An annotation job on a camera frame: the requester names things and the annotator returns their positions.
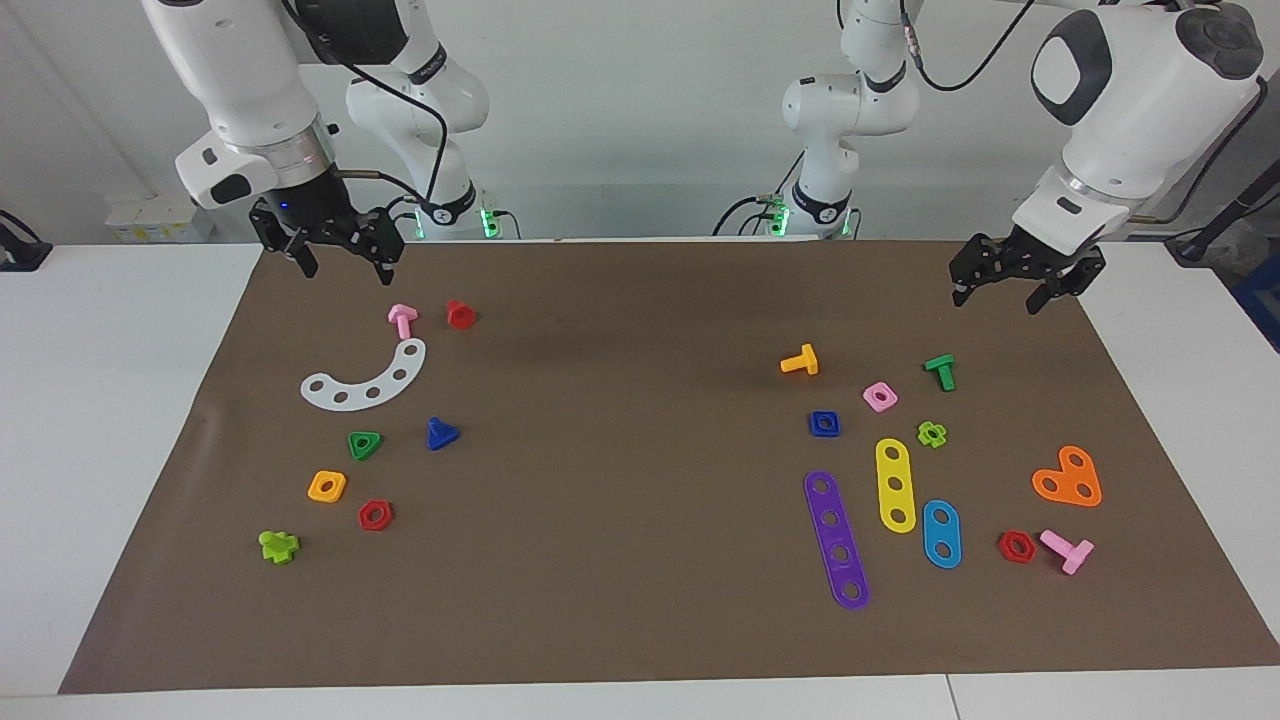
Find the white box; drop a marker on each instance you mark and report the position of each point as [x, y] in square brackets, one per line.
[160, 220]

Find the green plastic screw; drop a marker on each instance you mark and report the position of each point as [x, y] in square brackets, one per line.
[943, 370]

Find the pink square plastic nut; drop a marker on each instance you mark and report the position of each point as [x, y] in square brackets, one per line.
[868, 396]

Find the brown table mat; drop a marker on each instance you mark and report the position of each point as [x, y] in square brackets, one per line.
[640, 560]

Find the lime cross-head plastic screw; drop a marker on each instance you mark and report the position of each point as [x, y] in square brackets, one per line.
[277, 548]

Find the orange heart-shaped plastic plate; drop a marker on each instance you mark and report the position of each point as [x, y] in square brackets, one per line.
[1068, 480]

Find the green triangle plastic nut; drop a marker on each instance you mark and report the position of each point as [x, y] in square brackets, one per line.
[352, 437]

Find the purple four-hole plastic strip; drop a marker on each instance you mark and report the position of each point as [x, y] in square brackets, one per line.
[835, 537]

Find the orange square plastic nut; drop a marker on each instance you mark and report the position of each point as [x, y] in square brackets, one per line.
[313, 492]

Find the orange plastic screw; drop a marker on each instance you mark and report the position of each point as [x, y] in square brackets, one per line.
[805, 362]

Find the yellow three-hole plastic strip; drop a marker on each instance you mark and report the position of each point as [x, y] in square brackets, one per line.
[893, 470]

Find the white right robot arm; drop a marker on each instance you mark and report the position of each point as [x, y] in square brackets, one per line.
[240, 70]

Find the white curved perforated strip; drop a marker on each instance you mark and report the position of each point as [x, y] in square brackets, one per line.
[386, 384]

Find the lime cross plastic nut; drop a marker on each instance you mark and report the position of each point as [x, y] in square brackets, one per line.
[923, 432]

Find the blue triangle-head plastic screw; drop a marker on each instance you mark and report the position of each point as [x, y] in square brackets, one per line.
[441, 436]

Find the red plastic screw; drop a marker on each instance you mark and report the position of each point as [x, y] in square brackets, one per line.
[460, 316]

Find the pink plastic screw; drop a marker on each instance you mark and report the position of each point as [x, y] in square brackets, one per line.
[1075, 552]
[403, 318]

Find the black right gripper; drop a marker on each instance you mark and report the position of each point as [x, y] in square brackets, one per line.
[310, 215]

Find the blue two-hole plastic strip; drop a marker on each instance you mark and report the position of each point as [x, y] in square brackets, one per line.
[941, 534]

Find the black device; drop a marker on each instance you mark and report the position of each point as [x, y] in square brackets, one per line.
[22, 252]

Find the black stand pole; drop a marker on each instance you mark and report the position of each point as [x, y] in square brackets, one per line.
[1235, 210]

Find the red hexagon plastic nut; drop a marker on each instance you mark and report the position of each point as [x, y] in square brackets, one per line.
[363, 516]
[1003, 548]

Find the blue square plastic nut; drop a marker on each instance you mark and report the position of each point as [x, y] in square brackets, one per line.
[813, 430]

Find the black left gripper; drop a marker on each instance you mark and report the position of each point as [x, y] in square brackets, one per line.
[1030, 257]

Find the blue crate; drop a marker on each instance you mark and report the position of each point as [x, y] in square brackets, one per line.
[1262, 300]

